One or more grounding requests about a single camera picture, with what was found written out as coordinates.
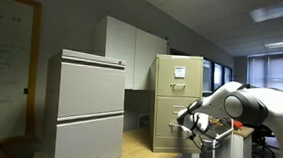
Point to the beige bottom file drawer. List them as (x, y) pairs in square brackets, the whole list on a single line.
[(166, 113)]

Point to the beige file drawer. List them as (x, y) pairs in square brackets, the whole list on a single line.
[(179, 76), (166, 113)]

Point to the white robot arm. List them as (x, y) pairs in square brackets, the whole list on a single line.
[(254, 106)]

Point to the beige two-drawer file cabinet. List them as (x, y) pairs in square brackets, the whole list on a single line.
[(160, 144)]

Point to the beige top file drawer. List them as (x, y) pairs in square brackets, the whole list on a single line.
[(179, 76)]

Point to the grey two-drawer file cabinet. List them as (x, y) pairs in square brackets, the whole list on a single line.
[(83, 110)]

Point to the white base cabinet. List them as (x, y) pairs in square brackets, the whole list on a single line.
[(230, 152)]

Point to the black office chair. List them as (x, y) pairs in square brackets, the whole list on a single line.
[(259, 139)]

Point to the wood-framed whiteboard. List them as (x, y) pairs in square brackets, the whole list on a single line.
[(19, 41)]

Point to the white wall cabinet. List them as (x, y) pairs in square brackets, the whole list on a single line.
[(117, 39)]

